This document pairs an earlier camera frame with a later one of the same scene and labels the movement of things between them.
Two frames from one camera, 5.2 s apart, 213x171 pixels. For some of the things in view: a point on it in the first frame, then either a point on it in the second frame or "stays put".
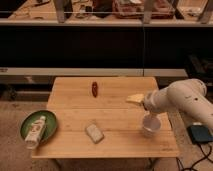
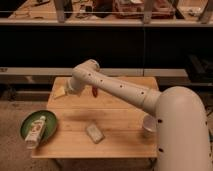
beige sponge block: (94, 133) stays put
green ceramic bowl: (49, 126) stays put
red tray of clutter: (134, 9) stays put
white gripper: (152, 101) → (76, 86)
